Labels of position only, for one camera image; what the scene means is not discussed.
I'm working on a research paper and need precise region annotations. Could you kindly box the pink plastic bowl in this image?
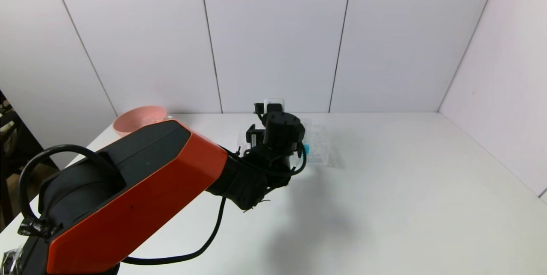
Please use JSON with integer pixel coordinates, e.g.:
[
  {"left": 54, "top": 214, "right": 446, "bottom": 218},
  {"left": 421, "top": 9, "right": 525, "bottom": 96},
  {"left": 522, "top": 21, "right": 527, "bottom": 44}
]
[{"left": 113, "top": 105, "right": 168, "bottom": 135}]

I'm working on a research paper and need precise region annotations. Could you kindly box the test tube with blue pigment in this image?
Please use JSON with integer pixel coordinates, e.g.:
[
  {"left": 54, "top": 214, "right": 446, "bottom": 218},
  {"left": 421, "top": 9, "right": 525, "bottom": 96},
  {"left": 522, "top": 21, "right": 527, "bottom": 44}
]
[{"left": 299, "top": 118, "right": 311, "bottom": 156}]

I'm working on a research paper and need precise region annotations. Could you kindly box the clear acrylic test tube rack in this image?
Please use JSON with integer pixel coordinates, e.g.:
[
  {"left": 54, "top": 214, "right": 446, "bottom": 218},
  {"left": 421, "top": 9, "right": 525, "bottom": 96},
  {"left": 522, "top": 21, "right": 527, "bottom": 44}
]
[{"left": 237, "top": 118, "right": 332, "bottom": 166}]

